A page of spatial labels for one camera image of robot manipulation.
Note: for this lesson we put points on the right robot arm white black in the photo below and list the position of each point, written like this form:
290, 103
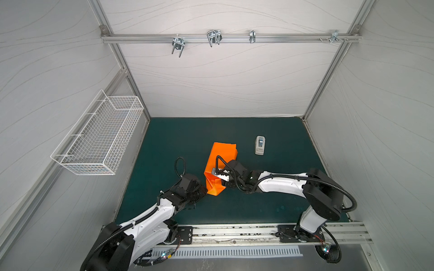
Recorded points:
327, 199

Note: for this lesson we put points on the aluminium cross rail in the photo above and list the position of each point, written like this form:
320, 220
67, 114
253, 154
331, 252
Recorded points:
226, 38

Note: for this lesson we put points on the metal u-bolt clamp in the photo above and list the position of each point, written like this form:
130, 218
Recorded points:
214, 37
178, 44

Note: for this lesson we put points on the white wire basket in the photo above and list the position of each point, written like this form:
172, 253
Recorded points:
96, 143

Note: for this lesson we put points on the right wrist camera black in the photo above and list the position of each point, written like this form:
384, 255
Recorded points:
228, 171

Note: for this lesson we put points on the green table mat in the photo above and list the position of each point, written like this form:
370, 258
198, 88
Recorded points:
288, 149

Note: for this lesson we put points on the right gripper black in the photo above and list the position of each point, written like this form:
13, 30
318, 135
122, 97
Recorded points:
229, 171

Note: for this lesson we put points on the orange wrapping paper sheet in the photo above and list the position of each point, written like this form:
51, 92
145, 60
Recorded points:
228, 152

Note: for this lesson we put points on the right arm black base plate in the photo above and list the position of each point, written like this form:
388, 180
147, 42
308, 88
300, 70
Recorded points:
288, 233

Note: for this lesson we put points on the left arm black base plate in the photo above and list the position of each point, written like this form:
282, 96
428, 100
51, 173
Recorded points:
184, 235

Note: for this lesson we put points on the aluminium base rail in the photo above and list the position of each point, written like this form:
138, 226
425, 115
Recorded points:
234, 235

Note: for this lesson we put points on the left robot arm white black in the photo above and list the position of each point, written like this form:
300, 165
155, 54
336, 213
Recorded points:
120, 246

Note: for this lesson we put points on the white vent strip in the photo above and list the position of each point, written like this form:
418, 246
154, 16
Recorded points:
245, 252

